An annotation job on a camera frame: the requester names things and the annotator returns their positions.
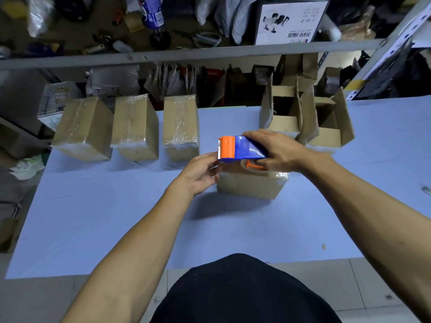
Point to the person's black shirt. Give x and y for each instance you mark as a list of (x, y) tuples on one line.
[(245, 292)]

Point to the person's right hand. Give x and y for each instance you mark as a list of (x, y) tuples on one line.
[(282, 152)]

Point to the person's left forearm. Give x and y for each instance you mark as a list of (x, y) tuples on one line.
[(128, 262)]

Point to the white printed product box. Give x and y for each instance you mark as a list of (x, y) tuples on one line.
[(290, 21)]

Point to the light blue table cloth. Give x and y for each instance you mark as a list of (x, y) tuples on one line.
[(235, 211)]

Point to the clear plastic bag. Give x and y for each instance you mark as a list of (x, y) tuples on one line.
[(40, 15)]

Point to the small taped cardboard box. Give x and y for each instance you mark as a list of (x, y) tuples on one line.
[(249, 184)]

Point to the roll of brown tape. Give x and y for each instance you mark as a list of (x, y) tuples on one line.
[(134, 20)]

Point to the sealed cardboard box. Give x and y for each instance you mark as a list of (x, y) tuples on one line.
[(181, 127), (84, 129), (135, 127)]

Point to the grey metal shelf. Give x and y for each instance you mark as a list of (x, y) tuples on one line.
[(188, 54)]

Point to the open brown carton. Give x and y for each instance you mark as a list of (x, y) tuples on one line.
[(299, 68)]

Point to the row of packets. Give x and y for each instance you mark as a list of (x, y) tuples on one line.
[(175, 80)]

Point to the blue orange tape dispenser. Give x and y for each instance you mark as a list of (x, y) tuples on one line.
[(239, 149)]

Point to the person's right thumb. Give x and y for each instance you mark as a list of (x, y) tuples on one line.
[(266, 164)]

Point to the open cardboard box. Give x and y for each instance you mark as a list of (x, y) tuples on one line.
[(281, 109), (328, 122)]

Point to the white printed carton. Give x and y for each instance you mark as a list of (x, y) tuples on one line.
[(55, 102)]

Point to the crumpled white paper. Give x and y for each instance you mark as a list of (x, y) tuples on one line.
[(27, 168)]

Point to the blue plastic bottle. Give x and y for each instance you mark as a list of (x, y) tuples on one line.
[(153, 18)]

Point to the person's right forearm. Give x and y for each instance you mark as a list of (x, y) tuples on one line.
[(373, 221)]

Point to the person's left thumb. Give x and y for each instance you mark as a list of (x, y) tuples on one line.
[(211, 157)]

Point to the person's left hand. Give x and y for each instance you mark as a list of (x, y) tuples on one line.
[(196, 175)]

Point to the grey plastic bags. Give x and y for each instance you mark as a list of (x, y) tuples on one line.
[(225, 15)]

